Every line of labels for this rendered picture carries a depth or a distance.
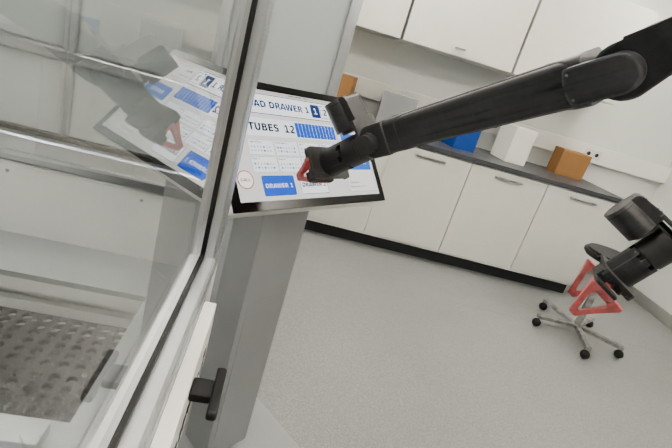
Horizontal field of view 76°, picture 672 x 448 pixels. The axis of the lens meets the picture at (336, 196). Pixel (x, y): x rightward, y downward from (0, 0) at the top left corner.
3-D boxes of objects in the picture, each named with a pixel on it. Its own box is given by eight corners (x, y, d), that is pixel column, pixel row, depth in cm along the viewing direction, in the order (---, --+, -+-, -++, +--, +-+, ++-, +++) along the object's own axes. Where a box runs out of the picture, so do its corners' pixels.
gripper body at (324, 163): (301, 149, 84) (327, 135, 79) (336, 151, 91) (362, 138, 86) (308, 180, 83) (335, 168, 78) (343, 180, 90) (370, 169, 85)
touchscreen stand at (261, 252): (320, 480, 142) (423, 200, 112) (197, 576, 109) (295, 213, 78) (236, 381, 172) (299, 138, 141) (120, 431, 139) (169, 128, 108)
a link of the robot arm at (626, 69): (647, 99, 39) (682, 74, 45) (632, 37, 38) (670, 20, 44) (357, 164, 74) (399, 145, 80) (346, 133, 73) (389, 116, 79)
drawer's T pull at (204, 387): (225, 375, 54) (228, 366, 54) (214, 424, 47) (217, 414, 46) (197, 370, 53) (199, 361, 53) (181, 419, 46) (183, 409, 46)
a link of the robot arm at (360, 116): (375, 151, 70) (410, 136, 75) (347, 86, 70) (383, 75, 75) (336, 168, 80) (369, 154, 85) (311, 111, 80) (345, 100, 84)
